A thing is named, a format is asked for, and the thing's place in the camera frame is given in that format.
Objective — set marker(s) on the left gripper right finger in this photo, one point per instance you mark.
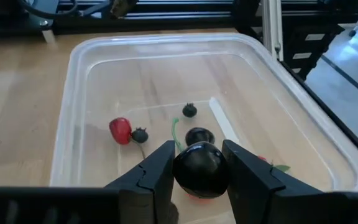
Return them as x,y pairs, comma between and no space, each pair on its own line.
250,186

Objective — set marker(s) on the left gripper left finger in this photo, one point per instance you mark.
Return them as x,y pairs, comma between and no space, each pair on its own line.
148,186

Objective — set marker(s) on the red strawberry green leaves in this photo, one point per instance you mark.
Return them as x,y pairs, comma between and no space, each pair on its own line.
282,168

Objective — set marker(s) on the dark blueberry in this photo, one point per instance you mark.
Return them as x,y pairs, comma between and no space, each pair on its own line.
140,136
189,110

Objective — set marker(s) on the black plum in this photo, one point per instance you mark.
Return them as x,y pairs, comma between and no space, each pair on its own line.
199,135
200,169

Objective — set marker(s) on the small red strawberry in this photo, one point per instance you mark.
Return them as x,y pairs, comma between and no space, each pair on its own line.
120,130

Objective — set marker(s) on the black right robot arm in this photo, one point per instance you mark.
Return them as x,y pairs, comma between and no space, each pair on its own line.
11,26

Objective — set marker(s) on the clear plastic tupperware container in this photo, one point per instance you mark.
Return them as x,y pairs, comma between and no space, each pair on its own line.
228,71

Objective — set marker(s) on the black labelled drawer unit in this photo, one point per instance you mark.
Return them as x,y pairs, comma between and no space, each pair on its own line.
319,46

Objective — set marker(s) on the black caster wheel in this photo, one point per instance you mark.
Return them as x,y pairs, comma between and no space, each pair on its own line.
352,33

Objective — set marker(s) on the silver aluminium post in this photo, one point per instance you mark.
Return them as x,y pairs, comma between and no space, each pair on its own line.
272,28

